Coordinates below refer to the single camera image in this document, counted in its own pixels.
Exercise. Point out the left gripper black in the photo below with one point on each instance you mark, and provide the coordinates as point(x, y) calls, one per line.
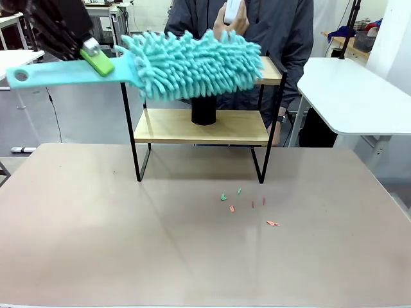
point(61, 25)

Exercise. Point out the teal chenille duster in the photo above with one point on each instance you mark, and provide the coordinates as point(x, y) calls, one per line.
point(192, 64)

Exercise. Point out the white bottle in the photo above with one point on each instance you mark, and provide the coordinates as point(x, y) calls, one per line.
point(232, 11)

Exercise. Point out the person's left forearm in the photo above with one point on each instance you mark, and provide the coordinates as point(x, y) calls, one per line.
point(297, 83)

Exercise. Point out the person's right hand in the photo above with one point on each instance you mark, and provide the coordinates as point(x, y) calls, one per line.
point(220, 25)

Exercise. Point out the white background desk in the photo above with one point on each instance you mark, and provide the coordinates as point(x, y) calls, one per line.
point(102, 13)

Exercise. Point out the white background table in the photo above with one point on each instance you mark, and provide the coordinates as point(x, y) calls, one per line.
point(16, 57)

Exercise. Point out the black cylinder container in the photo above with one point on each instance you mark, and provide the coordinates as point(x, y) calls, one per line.
point(204, 112)

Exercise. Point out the white power strip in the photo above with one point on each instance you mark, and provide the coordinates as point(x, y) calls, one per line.
point(22, 149)

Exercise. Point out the person in dark jacket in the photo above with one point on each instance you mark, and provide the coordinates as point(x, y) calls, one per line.
point(276, 29)

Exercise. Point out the black wristwatch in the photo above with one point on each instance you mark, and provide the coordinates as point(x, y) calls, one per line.
point(282, 119)

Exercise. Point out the blue cloth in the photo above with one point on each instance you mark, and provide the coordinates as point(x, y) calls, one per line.
point(342, 32)

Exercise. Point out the black tripod pole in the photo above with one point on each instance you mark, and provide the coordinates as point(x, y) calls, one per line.
point(350, 25)

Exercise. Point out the wooden workbench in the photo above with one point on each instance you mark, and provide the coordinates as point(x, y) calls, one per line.
point(359, 53)

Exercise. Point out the wood shelf with black frame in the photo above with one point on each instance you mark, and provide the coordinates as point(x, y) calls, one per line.
point(167, 128)

